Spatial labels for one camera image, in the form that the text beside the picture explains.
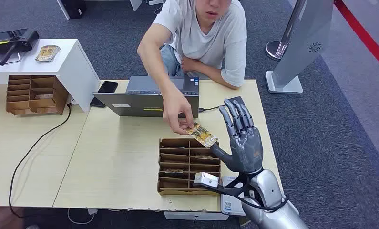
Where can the printed key card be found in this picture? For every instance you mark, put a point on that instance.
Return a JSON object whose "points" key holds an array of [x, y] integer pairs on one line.
{"points": [[173, 171], [204, 156]]}

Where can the person's right forearm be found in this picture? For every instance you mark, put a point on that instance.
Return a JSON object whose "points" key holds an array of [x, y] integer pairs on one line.
{"points": [[154, 68]]}

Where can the black box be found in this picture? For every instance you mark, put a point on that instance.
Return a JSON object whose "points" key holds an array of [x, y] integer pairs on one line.
{"points": [[75, 8]]}

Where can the black smartphone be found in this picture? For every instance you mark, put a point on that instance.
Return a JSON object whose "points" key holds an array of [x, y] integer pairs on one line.
{"points": [[108, 87]]}

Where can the reddish brown object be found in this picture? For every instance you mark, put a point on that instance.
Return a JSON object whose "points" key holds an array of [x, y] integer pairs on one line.
{"points": [[3, 219]]}

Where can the grey kiosk stand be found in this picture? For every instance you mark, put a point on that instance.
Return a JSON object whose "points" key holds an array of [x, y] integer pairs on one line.
{"points": [[303, 41]]}

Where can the stack of printed cards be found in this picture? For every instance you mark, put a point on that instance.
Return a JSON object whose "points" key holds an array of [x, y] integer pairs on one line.
{"points": [[47, 53]]}

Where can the person's right hand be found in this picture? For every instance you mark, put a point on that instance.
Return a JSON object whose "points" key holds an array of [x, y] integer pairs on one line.
{"points": [[175, 107]]}

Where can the white power strip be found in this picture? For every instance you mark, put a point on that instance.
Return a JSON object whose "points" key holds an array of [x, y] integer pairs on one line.
{"points": [[154, 2]]}

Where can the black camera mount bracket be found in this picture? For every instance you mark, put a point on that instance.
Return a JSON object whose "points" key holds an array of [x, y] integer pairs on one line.
{"points": [[230, 190]]}

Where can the flat cardboard slotted card tray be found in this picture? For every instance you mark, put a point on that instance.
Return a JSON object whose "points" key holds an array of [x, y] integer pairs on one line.
{"points": [[176, 158]]}

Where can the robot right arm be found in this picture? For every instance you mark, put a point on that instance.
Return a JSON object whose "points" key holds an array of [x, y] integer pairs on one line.
{"points": [[268, 186]]}

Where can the white card reader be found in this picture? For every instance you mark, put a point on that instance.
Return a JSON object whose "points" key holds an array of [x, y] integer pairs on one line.
{"points": [[228, 205]]}

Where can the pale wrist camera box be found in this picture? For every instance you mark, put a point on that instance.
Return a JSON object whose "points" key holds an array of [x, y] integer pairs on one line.
{"points": [[206, 179]]}

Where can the chrome stanchion post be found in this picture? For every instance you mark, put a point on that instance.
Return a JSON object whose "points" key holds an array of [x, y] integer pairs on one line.
{"points": [[273, 50]]}

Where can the white desk legs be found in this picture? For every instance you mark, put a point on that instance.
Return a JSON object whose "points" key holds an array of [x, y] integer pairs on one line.
{"points": [[135, 3]]}

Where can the pale card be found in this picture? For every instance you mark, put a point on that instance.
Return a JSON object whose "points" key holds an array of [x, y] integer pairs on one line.
{"points": [[44, 96]]}

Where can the grey laptop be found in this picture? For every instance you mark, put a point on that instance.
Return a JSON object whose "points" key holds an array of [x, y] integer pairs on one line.
{"points": [[129, 106]]}

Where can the white shelf unit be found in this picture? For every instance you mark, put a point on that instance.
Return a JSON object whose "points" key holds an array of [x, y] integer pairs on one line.
{"points": [[66, 63]]}

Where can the white power plug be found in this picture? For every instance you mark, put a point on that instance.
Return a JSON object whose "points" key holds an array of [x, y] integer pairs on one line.
{"points": [[74, 101]]}

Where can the cardboard compartment organizer box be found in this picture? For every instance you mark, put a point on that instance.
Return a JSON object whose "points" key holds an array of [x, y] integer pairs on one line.
{"points": [[59, 94]]}

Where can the person's left hand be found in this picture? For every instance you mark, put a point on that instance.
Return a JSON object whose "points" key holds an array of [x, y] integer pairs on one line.
{"points": [[189, 64]]}

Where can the autumn forest print ID card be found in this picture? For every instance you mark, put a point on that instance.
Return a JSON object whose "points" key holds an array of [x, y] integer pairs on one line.
{"points": [[203, 136]]}

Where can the black desktop device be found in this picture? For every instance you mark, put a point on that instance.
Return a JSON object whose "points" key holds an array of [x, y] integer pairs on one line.
{"points": [[25, 39]]}

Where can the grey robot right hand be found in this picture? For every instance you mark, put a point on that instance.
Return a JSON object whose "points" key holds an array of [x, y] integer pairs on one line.
{"points": [[247, 148]]}

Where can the person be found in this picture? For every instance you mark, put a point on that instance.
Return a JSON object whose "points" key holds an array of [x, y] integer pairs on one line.
{"points": [[208, 41]]}

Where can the person's left forearm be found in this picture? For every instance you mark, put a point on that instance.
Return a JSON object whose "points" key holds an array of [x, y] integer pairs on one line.
{"points": [[214, 75]]}

